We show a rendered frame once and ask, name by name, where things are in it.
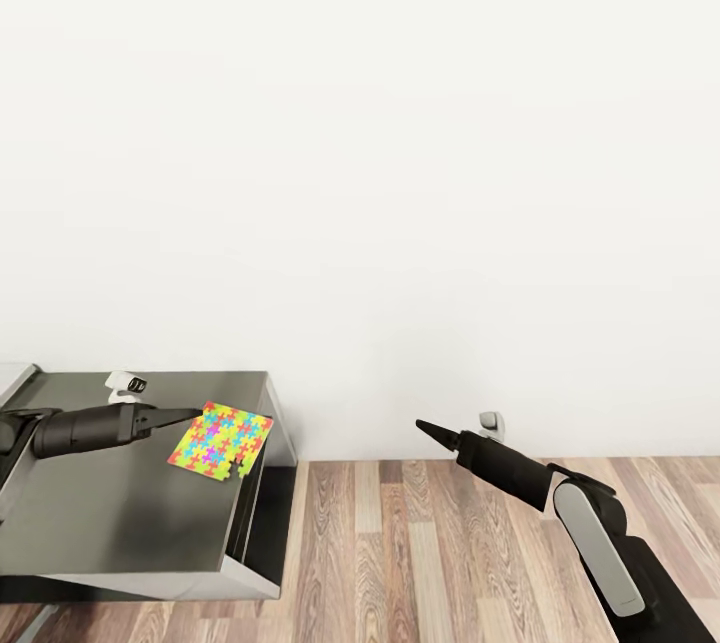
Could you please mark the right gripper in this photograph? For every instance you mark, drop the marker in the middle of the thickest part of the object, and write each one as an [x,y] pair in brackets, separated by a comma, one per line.
[492,461]

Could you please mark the desk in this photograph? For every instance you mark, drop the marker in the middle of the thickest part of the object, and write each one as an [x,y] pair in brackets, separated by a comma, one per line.
[123,525]

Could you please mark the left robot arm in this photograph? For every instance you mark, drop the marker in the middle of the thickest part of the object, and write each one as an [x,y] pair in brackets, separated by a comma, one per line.
[27,436]

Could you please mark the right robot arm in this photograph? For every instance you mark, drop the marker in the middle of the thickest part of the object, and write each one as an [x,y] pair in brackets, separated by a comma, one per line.
[639,597]

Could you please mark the jigsaw puzzle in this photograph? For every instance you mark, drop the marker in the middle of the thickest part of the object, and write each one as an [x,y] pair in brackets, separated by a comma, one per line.
[221,435]

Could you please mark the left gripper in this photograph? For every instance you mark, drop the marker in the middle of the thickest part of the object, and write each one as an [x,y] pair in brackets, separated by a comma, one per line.
[115,425]

